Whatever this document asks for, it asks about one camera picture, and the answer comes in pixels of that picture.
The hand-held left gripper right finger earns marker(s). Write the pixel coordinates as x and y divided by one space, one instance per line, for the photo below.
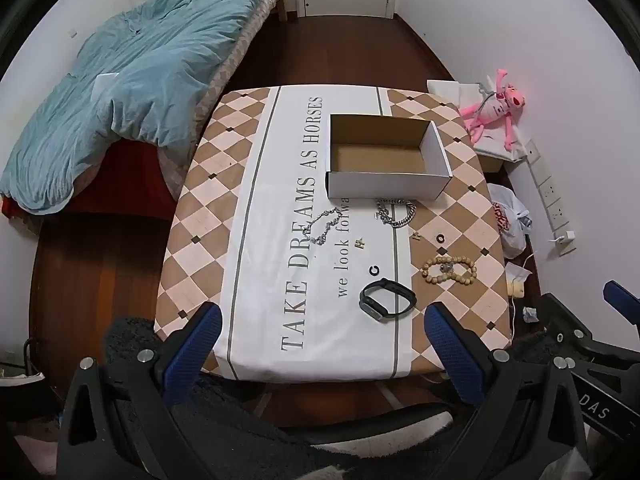
449 342

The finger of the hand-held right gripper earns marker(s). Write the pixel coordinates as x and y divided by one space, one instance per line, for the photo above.
562 317
622 297

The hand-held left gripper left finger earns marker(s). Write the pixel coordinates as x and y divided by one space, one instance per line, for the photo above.
196 340

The black smartwatch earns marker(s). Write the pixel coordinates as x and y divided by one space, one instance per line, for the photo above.
372 305

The white cardboard box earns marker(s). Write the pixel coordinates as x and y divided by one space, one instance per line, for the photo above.
385 160

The crumpled paper ball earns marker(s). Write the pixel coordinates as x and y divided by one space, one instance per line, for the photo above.
530 314

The cream floor container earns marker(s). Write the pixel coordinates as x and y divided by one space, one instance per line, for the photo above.
516 287

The white plug charger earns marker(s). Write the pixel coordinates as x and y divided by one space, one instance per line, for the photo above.
568 238

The dark fuzzy seat cushion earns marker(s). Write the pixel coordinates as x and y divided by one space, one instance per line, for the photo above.
240 440

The white plastic bag red print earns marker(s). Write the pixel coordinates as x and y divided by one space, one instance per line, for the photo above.
510 215

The checkered printed tablecloth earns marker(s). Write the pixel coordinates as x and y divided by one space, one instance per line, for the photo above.
270 240

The bed with red base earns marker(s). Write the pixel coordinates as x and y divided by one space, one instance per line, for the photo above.
140 180

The pink plush toy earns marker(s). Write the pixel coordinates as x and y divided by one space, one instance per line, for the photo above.
492 107

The white paper sheet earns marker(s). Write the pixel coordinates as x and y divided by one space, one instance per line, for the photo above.
104 84

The blue duvet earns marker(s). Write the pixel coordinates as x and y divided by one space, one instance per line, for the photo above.
135 70

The white wall socket strip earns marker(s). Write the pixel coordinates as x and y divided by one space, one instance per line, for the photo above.
547 190

